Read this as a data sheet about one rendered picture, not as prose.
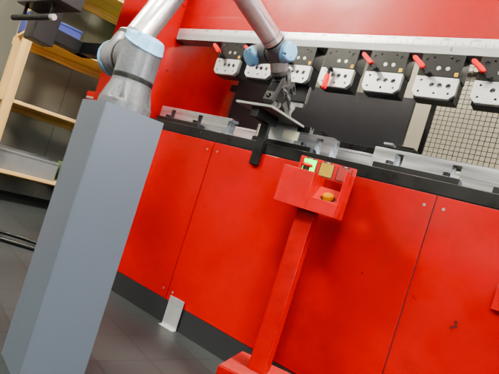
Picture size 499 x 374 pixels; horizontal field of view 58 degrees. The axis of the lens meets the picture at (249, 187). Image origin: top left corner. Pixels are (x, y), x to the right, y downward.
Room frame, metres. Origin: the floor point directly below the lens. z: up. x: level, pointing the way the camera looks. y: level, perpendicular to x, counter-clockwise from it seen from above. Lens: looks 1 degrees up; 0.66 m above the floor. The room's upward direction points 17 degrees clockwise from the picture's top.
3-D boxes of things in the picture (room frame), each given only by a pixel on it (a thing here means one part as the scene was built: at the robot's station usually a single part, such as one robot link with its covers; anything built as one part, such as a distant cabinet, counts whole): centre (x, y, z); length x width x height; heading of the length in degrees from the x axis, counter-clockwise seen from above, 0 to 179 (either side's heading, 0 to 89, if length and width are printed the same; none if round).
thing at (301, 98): (1.96, -0.08, 1.13); 0.10 x 0.02 x 0.10; 54
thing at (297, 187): (1.45, -0.21, 0.75); 0.20 x 0.16 x 0.18; 68
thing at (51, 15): (2.24, 1.30, 1.20); 0.45 x 0.03 x 0.08; 52
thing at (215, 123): (2.28, 0.36, 0.92); 0.50 x 0.06 x 0.10; 54
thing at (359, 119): (2.51, -0.20, 1.12); 1.13 x 0.02 x 0.44; 54
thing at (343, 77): (1.85, -0.22, 1.26); 0.15 x 0.09 x 0.17; 54
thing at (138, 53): (1.29, 0.42, 0.94); 0.13 x 0.12 x 0.14; 41
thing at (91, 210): (1.29, 0.41, 0.39); 0.18 x 0.18 x 0.78; 41
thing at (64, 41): (2.51, 1.13, 1.18); 0.40 x 0.24 x 0.07; 54
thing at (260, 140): (1.80, 0.03, 0.88); 0.14 x 0.04 x 0.22; 144
